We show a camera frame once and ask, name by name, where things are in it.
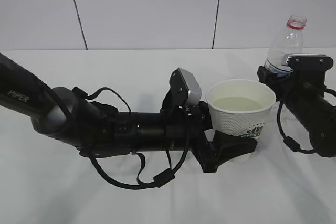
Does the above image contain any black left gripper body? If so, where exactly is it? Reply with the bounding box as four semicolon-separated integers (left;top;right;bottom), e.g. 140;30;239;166
160;102;218;174

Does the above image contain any clear water bottle red label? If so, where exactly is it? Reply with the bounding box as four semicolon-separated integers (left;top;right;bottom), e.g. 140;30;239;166
264;15;307;77

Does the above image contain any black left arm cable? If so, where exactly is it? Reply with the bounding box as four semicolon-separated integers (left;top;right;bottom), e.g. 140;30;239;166
62;87;191;190

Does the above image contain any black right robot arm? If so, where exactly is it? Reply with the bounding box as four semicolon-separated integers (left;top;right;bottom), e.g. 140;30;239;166
257;66;335;157

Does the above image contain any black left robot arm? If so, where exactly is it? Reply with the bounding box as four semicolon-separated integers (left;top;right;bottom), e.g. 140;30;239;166
1;55;257;173

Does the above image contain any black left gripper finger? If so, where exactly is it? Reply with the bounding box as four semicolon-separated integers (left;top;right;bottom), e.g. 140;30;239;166
209;130;257;172

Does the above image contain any white paper cup green logo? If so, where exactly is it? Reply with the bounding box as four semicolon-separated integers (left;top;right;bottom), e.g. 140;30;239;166
205;79;276;140

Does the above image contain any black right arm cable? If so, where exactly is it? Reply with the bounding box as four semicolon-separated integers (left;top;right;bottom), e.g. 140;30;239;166
277;84;320;154

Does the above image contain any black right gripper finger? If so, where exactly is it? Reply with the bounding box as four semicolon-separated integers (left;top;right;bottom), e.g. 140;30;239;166
257;66;276;84

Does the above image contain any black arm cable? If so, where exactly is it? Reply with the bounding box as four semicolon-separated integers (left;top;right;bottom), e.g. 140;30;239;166
277;84;320;154
62;87;191;190

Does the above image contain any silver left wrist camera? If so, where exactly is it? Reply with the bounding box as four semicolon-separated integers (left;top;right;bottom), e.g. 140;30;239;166
162;68;202;109

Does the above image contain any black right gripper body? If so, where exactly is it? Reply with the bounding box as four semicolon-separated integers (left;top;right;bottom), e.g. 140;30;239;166
267;73;326;98

